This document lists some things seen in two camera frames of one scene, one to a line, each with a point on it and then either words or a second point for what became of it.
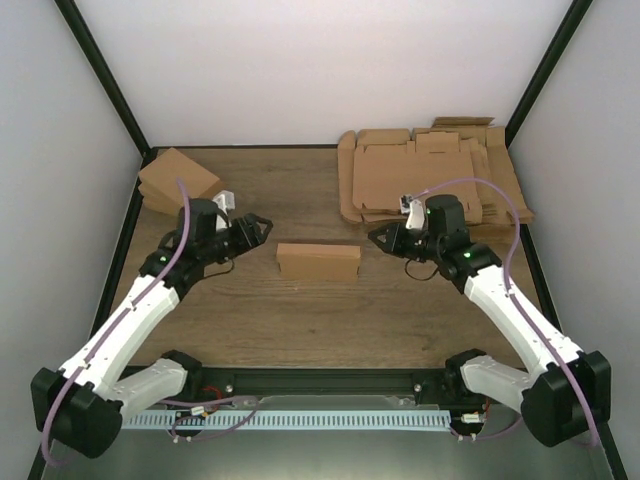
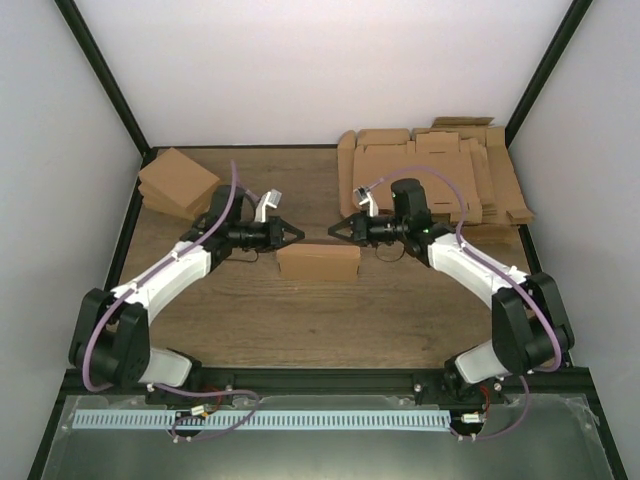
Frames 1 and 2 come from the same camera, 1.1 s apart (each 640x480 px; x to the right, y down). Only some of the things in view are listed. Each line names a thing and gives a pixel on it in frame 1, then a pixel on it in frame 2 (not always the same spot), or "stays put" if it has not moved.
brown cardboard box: (318, 262) stays put
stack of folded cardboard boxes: (159, 186) stays put
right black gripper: (394, 243) -> (361, 229)
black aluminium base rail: (248, 382) stays put
